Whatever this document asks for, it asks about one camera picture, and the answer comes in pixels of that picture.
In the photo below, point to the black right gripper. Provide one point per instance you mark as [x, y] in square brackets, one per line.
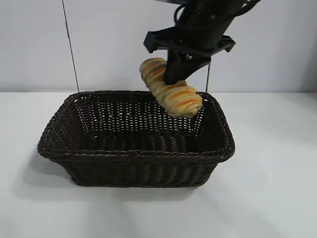
[203, 27]

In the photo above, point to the long striped bread loaf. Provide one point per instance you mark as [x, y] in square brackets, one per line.
[180, 101]

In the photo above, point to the dark brown wicker basket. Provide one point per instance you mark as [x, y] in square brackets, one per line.
[136, 168]

